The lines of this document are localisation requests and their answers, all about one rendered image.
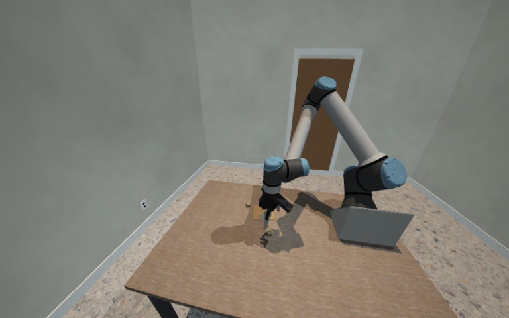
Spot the tan mat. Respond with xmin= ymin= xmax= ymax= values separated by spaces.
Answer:
xmin=253 ymin=205 xmax=274 ymax=220

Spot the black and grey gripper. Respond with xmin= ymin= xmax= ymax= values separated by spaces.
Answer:
xmin=259 ymin=187 xmax=280 ymax=230

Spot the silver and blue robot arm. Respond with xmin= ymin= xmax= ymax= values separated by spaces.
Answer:
xmin=263 ymin=76 xmax=407 ymax=213

